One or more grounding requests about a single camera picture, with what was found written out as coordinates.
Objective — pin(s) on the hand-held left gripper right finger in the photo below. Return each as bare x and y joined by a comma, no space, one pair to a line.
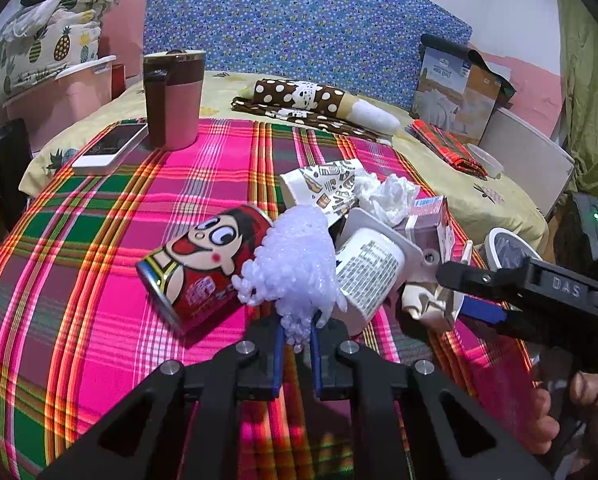
316,360

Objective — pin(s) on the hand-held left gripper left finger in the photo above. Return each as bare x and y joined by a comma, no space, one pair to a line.
278,355

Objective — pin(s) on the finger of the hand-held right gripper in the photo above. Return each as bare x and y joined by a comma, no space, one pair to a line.
474,280
484,311

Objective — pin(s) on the white trash bin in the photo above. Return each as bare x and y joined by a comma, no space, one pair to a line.
490,252

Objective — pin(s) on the cream crushed carton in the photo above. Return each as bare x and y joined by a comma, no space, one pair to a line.
429,305

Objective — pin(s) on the pink drink carton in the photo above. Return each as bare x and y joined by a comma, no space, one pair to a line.
429,230

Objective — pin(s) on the clear bubble plastic wrap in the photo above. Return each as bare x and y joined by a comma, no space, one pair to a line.
299,260

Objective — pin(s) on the white plastic yogurt cup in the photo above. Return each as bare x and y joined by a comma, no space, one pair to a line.
369,270

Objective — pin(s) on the red cartoon drink can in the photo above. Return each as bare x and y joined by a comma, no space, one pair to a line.
199,270

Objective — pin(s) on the white tissue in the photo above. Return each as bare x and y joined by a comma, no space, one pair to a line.
389,195

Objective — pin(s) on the patterned paper cup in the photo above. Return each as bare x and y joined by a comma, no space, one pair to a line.
319,180

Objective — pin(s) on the person's right hand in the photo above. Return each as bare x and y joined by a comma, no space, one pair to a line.
546,420

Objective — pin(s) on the clear bin liner bag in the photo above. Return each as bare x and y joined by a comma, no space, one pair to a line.
511,252

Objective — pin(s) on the yellow bed sheet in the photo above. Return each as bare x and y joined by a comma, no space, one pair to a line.
479,210

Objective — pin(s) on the clear plastic container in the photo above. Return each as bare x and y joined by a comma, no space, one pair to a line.
486,160

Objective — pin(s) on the white board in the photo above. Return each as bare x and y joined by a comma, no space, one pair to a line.
524,160

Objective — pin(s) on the folded red plaid cloth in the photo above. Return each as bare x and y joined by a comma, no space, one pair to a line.
444,147

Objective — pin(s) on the cardboard box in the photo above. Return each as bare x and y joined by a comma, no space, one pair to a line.
439,90

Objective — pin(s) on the pink green plaid cloth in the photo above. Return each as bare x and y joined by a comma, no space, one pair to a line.
104,260

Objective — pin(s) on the green curtain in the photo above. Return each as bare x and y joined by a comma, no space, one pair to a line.
594,85

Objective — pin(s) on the folded brown polka dot cloth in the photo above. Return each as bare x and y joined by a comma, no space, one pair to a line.
259,107

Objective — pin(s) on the brown polka dot pillow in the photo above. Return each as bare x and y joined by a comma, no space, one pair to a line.
289,92

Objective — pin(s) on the pink mug with brown lid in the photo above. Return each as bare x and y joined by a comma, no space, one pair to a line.
174,110

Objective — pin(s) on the white smartphone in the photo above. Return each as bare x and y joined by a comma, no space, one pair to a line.
109,147

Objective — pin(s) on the blue floral headboard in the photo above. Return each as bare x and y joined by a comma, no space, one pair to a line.
304,20

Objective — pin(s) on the pink storage box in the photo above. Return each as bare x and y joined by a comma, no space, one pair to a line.
64,105

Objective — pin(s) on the black suitcase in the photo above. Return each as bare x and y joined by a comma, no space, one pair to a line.
4,155

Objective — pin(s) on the pineapple print quilt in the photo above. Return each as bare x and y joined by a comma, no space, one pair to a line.
39,45

